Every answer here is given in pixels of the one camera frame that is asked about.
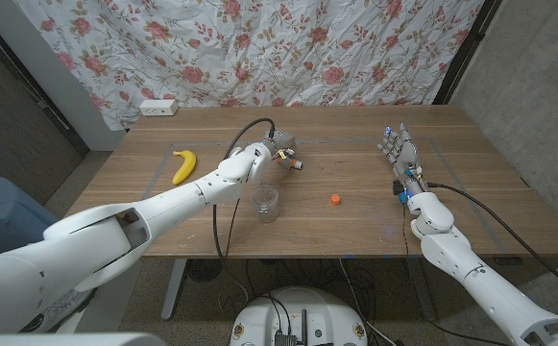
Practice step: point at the black backdrop stand pole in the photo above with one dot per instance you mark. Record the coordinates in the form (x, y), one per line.
(466, 53)

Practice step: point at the clear glass jar cup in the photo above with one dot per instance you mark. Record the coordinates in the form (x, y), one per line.
(264, 204)

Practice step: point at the white orange glue stick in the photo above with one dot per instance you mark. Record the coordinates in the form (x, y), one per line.
(297, 165)

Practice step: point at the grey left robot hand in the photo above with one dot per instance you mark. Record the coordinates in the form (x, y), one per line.
(282, 143)

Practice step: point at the white table leg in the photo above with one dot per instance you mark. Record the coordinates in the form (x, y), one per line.
(173, 293)

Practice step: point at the floral backdrop cloth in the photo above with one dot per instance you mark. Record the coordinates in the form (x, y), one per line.
(259, 48)

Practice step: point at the grey table leg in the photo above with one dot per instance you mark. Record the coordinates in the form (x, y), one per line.
(422, 293)

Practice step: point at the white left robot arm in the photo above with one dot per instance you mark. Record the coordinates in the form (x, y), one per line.
(129, 230)

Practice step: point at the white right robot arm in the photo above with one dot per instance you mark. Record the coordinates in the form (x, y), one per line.
(480, 283)

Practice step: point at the white robot head rim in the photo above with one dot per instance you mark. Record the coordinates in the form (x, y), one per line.
(67, 340)

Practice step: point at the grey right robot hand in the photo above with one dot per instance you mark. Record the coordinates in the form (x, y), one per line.
(405, 154)

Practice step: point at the orange glue stick cap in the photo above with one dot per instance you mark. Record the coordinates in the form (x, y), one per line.
(335, 200)

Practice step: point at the blue plastic bin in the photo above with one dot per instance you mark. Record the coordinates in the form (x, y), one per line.
(5, 216)

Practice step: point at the white power strip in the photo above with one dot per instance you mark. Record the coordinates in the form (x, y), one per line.
(158, 107)

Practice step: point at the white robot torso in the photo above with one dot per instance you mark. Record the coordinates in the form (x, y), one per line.
(298, 312)

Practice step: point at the yellow banana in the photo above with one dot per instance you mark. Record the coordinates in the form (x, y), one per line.
(185, 168)

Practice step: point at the round black floor fan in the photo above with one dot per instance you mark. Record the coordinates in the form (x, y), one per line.
(205, 269)

